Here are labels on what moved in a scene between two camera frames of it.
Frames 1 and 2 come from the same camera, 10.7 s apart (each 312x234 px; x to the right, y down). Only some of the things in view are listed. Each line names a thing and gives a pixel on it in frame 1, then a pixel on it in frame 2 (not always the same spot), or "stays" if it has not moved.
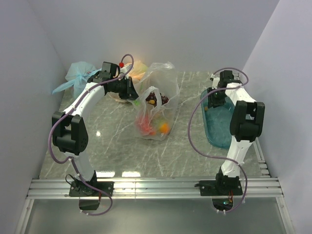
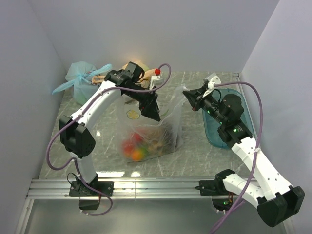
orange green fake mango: x=165 y=128 -> x=138 y=154
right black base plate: x=220 y=187 stays
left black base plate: x=82 y=188 stays
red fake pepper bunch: x=146 y=127 -> x=136 y=138
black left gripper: x=130 y=93 -> x=150 y=109
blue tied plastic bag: x=78 y=72 stays
